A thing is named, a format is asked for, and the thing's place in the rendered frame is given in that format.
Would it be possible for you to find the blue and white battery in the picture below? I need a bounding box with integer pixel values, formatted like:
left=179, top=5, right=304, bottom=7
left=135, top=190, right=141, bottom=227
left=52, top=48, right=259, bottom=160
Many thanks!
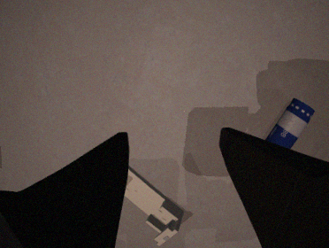
left=264, top=99, right=315, bottom=150

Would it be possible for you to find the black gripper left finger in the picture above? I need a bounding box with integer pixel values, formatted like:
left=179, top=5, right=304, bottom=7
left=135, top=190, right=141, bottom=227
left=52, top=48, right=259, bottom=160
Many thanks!
left=0, top=132, right=129, bottom=248

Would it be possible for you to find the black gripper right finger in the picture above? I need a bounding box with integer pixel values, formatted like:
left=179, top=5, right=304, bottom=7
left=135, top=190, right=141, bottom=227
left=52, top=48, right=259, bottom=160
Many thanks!
left=219, top=128, right=329, bottom=248

